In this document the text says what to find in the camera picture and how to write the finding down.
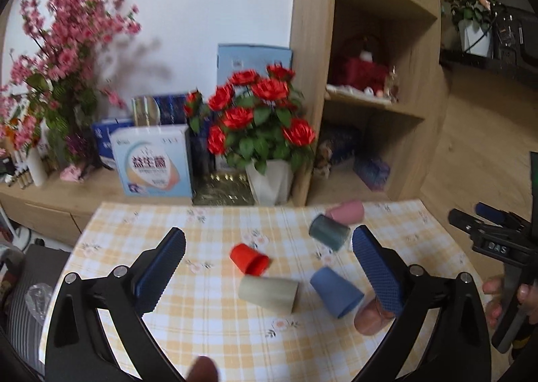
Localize red cup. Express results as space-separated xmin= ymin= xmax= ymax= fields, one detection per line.
xmin=229 ymin=243 xmax=270 ymax=278

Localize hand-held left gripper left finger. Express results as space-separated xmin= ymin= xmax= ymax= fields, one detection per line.
xmin=44 ymin=227 xmax=187 ymax=382

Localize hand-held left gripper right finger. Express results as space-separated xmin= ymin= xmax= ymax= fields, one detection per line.
xmin=351 ymin=225 xmax=492 ymax=382

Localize white square flower pot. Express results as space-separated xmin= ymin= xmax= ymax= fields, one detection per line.
xmin=458 ymin=19 xmax=493 ymax=57

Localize black device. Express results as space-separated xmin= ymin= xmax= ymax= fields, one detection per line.
xmin=492 ymin=5 xmax=538 ymax=62

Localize blue cup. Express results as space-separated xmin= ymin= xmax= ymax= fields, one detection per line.
xmin=310 ymin=266 xmax=366 ymax=320

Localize white tray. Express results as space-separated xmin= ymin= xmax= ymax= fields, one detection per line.
xmin=325 ymin=84 xmax=394 ymax=105

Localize white bottle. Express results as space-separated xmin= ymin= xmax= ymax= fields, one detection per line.
xmin=27 ymin=150 xmax=48 ymax=188

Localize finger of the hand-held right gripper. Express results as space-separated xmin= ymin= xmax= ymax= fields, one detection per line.
xmin=448 ymin=208 xmax=488 ymax=236
xmin=475 ymin=202 xmax=531 ymax=229

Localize clear plastic bag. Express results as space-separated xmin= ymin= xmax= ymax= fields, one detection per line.
xmin=24 ymin=283 xmax=54 ymax=324

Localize low wooden cabinet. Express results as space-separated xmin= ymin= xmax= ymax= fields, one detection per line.
xmin=0 ymin=169 xmax=296 ymax=246

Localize yellow checked tablecloth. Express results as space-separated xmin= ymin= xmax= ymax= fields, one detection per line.
xmin=39 ymin=199 xmax=497 ymax=382

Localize blue white carton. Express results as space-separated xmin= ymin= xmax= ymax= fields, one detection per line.
xmin=91 ymin=117 xmax=136 ymax=171

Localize dark chair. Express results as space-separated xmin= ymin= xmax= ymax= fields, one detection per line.
xmin=0 ymin=242 xmax=73 ymax=376

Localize beige cup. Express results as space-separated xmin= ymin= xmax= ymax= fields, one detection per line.
xmin=238 ymin=275 xmax=299 ymax=315

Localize person's left hand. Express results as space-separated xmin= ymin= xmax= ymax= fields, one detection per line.
xmin=191 ymin=356 xmax=219 ymax=382

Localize shiny blue box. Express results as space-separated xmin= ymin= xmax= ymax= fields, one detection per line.
xmin=130 ymin=92 xmax=191 ymax=128

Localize dark green cup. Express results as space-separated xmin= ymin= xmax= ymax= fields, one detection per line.
xmin=308 ymin=214 xmax=351 ymax=252

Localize light blue flat box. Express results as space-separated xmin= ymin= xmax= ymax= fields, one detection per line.
xmin=217 ymin=43 xmax=293 ymax=89

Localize pink blossom branches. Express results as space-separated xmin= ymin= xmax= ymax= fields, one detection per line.
xmin=0 ymin=0 xmax=144 ymax=166

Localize gold patterned box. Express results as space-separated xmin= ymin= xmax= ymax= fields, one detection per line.
xmin=192 ymin=173 xmax=255 ymax=205

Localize blue tissue box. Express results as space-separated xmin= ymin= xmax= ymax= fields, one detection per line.
xmin=352 ymin=154 xmax=392 ymax=192

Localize red rose plant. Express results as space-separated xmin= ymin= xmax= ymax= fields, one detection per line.
xmin=184 ymin=64 xmax=317 ymax=175

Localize person's right hand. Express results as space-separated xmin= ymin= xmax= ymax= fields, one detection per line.
xmin=483 ymin=276 xmax=538 ymax=362

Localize wooden bookshelf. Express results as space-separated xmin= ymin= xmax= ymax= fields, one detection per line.
xmin=289 ymin=0 xmax=451 ymax=207

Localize salmon cup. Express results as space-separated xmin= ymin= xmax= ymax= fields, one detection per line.
xmin=353 ymin=296 xmax=398 ymax=337

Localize dark shelf board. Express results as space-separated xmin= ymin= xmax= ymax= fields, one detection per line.
xmin=439 ymin=47 xmax=538 ymax=81

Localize red ornament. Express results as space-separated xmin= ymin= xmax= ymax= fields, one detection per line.
xmin=331 ymin=34 xmax=390 ymax=91

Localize large white blue box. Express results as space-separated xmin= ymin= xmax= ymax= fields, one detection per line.
xmin=110 ymin=125 xmax=193 ymax=198

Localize white faceted flower pot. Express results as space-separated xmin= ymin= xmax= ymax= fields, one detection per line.
xmin=245 ymin=158 xmax=294 ymax=206

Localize pink cup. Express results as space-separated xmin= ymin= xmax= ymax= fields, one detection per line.
xmin=325 ymin=200 xmax=365 ymax=224

